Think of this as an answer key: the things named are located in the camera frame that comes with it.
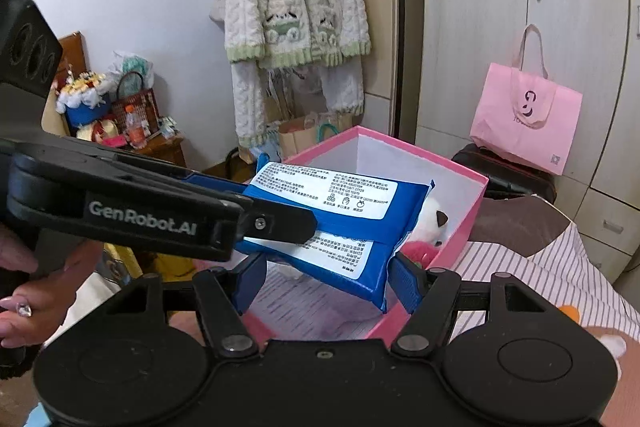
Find white plush toy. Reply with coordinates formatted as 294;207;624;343
417;196;449;250

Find white wardrobe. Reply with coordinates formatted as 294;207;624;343
414;0;640;284

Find pink knitted toy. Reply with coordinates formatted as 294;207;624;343
401;241;442;270

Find white cloth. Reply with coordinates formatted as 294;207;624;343
70;277;132;314

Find striped bed sheet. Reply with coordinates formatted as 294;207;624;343
440;194;640;427

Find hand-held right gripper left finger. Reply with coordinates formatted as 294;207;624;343
122;252;269;359

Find blue wet wipes packet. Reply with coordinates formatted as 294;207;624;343
234;161;437;314

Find wooden nightstand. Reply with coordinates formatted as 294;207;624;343
42;32;187;170

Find orange drink bottle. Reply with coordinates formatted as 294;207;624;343
124;104;149;148

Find cream knitted pants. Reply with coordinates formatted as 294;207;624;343
230;56;366;151

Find brown paper bag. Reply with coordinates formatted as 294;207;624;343
276;113;354;164

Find person's left hand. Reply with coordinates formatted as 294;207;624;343
0;226;104;350

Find white plastic bag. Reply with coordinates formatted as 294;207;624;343
109;51;156;88

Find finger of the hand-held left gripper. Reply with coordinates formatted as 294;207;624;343
214;199;319;260
114;151;257;200

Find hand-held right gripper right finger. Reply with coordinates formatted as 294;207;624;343
387;254;547;358

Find black suitcase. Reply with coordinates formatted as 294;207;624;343
452;143;559;204

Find flower bouquet in blue wrap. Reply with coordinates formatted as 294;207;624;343
54;66;114;128

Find pink cardboard box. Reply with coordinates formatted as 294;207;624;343
239;125;490;344

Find pink tote bag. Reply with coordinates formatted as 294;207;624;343
469;24;584;176

